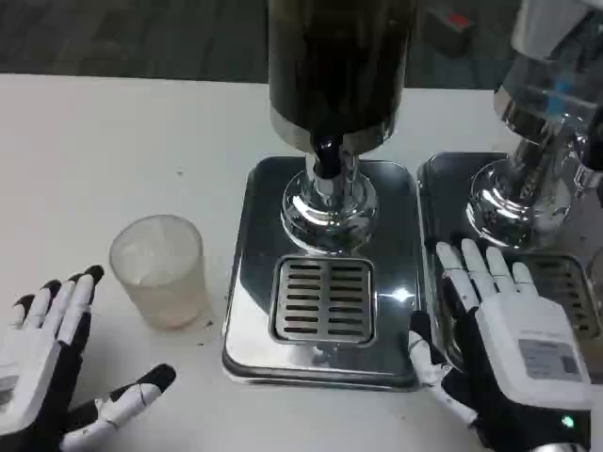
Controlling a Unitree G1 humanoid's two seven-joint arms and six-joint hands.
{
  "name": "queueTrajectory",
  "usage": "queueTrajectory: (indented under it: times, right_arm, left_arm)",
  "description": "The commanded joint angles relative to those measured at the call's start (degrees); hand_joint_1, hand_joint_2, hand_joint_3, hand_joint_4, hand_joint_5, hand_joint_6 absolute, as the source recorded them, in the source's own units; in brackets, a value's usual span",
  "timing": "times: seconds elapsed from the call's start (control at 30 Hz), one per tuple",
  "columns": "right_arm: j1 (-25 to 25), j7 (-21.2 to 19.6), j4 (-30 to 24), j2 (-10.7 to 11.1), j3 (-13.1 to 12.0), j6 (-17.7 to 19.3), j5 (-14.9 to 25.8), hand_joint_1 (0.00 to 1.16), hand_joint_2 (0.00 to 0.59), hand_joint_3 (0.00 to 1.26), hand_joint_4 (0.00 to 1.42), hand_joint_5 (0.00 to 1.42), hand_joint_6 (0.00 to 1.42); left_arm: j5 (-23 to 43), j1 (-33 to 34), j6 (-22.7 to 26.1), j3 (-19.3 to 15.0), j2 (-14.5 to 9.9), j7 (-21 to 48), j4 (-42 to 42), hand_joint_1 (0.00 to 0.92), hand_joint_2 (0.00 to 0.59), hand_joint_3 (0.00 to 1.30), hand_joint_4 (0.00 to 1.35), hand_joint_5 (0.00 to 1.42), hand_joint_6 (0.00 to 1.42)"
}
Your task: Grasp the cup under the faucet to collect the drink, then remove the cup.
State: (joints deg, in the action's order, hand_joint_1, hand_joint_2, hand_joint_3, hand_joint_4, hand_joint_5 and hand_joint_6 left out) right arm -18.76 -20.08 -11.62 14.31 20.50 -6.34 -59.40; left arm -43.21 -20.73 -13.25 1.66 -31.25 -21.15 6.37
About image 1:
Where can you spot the clear ribbed glass cup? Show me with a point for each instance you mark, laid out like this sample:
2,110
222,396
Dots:
160,272

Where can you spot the dark drink dispenser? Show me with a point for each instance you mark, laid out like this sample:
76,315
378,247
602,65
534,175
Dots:
335,117

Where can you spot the steel drip tray with grid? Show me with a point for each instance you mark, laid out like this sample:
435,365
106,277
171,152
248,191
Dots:
325,301
556,263

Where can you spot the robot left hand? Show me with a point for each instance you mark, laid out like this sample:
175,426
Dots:
44,348

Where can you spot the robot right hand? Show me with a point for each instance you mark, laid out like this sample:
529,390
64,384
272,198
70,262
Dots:
523,343

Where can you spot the clear drink dispenser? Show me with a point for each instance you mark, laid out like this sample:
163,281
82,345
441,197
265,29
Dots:
537,141

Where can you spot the dark box with red label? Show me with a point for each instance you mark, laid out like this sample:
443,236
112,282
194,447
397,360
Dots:
447,28

